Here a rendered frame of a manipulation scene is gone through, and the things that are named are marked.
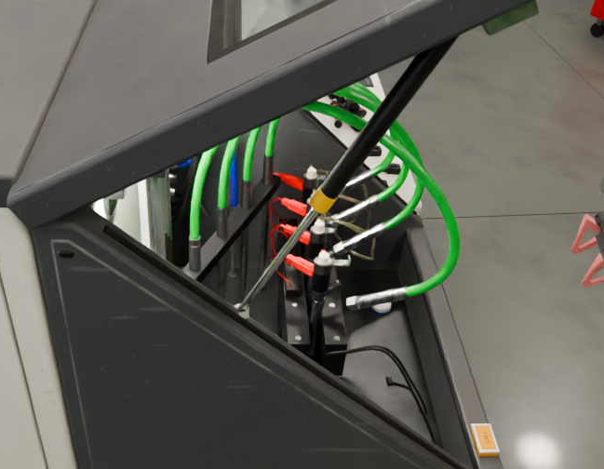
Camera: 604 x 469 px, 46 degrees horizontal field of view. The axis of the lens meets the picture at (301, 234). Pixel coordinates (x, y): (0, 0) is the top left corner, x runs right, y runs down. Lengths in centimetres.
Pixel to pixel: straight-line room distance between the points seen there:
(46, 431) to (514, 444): 178
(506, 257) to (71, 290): 254
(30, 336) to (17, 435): 16
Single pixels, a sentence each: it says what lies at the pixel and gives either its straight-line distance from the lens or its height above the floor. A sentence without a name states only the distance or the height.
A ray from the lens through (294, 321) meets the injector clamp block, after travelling 120.
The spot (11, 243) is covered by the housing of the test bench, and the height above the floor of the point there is 143.
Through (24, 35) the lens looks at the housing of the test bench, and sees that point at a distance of 86.
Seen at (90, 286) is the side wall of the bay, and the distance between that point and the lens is 68.
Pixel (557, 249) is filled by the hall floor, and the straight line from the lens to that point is 322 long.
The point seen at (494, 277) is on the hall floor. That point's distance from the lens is 296.
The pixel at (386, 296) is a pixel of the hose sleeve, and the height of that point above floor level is 116.
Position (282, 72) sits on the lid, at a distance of 52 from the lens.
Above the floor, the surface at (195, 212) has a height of 121.
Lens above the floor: 183
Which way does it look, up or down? 38 degrees down
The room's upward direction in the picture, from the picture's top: 6 degrees clockwise
